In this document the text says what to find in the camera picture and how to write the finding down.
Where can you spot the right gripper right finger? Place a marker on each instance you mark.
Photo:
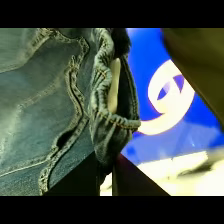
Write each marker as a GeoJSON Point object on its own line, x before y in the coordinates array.
{"type": "Point", "coordinates": [133, 183]}

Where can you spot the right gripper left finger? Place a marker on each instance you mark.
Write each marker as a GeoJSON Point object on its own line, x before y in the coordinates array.
{"type": "Point", "coordinates": [78, 181]}

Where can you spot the dark blue jeans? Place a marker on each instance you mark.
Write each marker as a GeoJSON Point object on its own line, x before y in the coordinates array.
{"type": "Point", "coordinates": [43, 100]}

